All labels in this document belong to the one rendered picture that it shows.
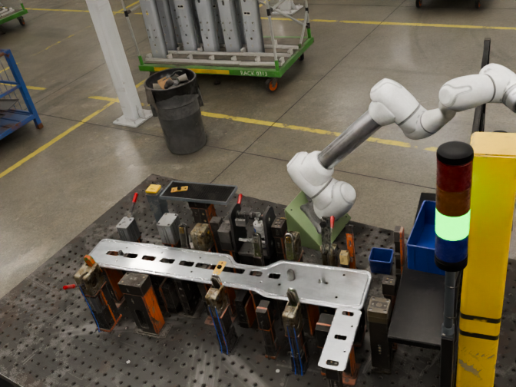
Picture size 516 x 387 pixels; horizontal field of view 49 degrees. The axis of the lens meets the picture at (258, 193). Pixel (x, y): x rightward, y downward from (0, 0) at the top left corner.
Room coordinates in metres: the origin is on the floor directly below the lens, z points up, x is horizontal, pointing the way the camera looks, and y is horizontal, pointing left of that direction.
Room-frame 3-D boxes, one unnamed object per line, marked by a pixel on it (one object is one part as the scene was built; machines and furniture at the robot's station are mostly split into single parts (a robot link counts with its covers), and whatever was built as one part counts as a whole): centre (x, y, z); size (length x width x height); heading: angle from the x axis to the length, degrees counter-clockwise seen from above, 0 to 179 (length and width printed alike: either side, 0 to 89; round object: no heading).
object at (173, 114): (4.99, 0.59, 0.36); 0.54 x 0.50 x 0.73; 141
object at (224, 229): (2.13, 0.17, 0.89); 0.13 x 0.11 x 0.38; 153
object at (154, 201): (2.46, 0.52, 0.92); 0.08 x 0.08 x 0.44; 63
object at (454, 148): (0.90, -0.39, 1.79); 0.07 x 0.07 x 0.57
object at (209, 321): (1.97, 0.31, 0.84); 0.17 x 0.06 x 0.29; 153
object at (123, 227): (2.35, 0.68, 0.88); 0.11 x 0.10 x 0.36; 153
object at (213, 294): (1.75, 0.26, 0.87); 0.12 x 0.09 x 0.35; 153
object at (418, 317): (1.70, -0.66, 1.02); 0.90 x 0.22 x 0.03; 153
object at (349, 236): (1.82, -0.34, 0.95); 0.03 x 0.01 x 0.50; 63
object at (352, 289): (1.94, 0.26, 1.00); 1.38 x 0.22 x 0.02; 63
